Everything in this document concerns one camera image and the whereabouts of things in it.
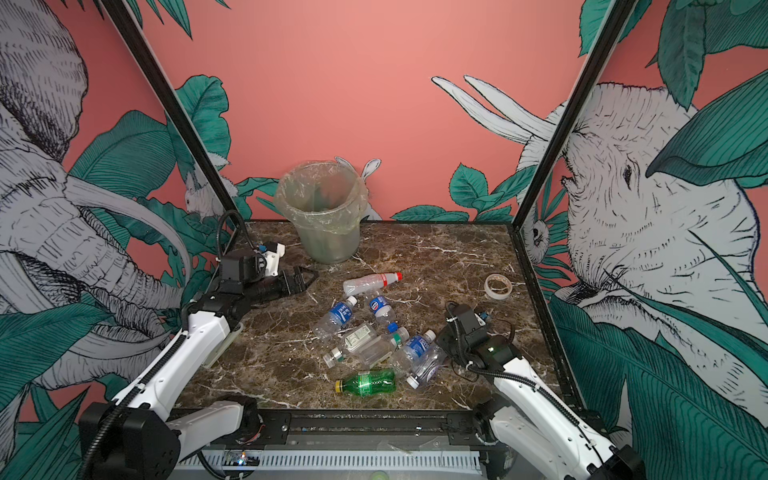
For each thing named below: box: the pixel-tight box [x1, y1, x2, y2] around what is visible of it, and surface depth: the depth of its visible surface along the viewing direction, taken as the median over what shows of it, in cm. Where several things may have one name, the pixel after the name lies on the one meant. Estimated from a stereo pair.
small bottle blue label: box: [369, 295, 395, 322], surface depth 95 cm
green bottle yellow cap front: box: [335, 369, 397, 397], surface depth 79 cm
